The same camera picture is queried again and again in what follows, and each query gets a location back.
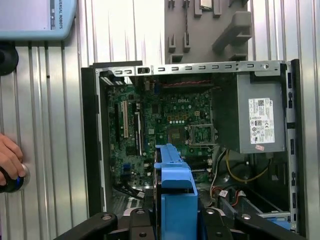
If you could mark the grey parts rack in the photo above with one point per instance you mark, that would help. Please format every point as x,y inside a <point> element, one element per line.
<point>205,30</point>

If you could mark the silver socket cover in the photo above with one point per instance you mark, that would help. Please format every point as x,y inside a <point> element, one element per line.
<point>201,126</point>

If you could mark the pale blue teach pendant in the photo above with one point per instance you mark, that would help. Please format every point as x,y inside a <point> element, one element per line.
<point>30,17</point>

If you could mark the white expansion slot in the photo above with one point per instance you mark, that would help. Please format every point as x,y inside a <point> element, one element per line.
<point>125,120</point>

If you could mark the blue drive cage clip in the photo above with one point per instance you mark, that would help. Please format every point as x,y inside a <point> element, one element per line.
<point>277,222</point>

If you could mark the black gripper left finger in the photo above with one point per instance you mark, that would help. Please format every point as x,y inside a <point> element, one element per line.
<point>142,225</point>

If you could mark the black rounded object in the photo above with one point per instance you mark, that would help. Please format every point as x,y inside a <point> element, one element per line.
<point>7,58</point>

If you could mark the person's bare hand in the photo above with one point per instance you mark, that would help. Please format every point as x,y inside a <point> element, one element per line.
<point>8,157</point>

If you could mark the grey optical drive cage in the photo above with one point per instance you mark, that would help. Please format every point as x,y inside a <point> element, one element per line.
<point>250,203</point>

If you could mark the black PC case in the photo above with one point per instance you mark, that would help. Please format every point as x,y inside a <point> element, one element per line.
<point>90,125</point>

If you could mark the green motherboard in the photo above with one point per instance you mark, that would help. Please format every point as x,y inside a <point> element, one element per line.
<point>160,112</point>

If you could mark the black expansion slot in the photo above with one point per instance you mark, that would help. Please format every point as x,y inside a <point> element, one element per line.
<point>117,122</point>

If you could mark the CPU socket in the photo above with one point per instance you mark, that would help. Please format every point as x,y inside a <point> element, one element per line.
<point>178,135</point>

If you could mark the RAM stick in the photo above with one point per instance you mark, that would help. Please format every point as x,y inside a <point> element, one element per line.
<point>186,17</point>

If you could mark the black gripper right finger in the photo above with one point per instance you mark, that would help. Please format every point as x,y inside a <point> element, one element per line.
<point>212,225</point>

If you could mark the black case fan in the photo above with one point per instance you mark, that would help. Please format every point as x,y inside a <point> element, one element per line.
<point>175,86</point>

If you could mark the silver CPU chip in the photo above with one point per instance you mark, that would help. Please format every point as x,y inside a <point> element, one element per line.
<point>206,3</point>

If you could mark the hard disk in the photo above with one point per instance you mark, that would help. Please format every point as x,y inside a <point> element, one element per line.
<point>175,175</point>

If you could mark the black graphics card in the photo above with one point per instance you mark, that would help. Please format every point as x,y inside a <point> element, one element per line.
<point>138,135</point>

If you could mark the grey power supply unit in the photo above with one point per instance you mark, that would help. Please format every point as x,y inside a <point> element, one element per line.
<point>230,112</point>

